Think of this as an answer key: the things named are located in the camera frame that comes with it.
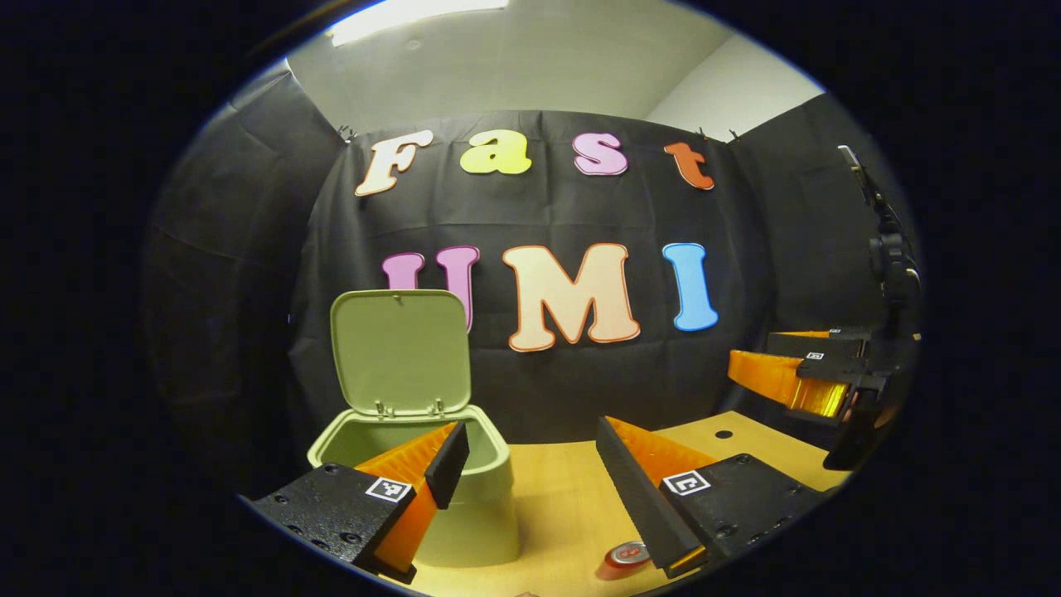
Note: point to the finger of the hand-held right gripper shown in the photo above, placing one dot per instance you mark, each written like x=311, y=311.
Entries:
x=779, y=377
x=816, y=344

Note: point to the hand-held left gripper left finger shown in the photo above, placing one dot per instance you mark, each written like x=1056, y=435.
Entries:
x=448, y=464

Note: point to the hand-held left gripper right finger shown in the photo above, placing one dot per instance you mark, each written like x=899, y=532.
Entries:
x=642, y=506

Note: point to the red pop can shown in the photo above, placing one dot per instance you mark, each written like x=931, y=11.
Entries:
x=623, y=562

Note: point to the green desktop garbage bin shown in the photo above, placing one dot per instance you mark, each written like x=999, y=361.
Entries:
x=406, y=348

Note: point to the black backdrop cloth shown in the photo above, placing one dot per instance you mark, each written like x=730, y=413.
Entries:
x=249, y=249

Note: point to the ceiling light panel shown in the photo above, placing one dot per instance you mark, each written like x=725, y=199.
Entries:
x=414, y=16

